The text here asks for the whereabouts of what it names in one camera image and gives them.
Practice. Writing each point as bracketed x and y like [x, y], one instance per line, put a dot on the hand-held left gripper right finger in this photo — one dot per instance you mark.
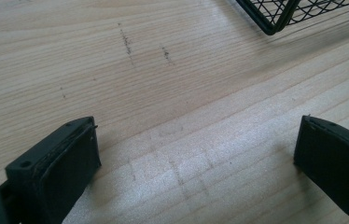
[334, 158]

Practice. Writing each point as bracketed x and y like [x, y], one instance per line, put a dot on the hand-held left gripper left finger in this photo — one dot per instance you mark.
[54, 168]

